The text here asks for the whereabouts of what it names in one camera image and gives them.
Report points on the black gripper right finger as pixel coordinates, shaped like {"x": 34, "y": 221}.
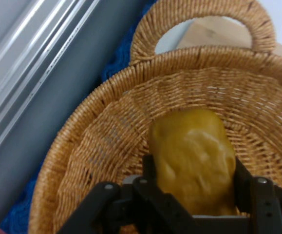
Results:
{"x": 265, "y": 207}

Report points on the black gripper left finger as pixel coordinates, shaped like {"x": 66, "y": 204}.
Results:
{"x": 140, "y": 207}

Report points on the brown yellow potato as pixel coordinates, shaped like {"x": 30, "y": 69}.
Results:
{"x": 194, "y": 158}

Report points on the aluminium frame rail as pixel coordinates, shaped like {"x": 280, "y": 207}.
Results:
{"x": 33, "y": 61}

